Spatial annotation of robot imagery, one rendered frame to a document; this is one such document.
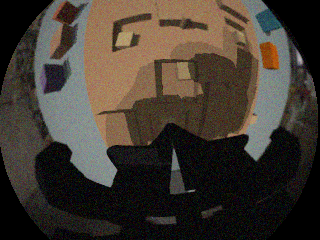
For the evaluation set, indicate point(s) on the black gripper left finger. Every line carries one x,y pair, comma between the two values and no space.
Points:
157,156

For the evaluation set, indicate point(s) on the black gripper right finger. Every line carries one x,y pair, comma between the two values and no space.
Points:
194,153

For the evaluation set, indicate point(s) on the tan wooden puzzle board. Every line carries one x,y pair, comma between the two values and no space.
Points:
130,89

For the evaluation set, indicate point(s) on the purple block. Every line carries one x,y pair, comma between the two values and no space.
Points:
52,78

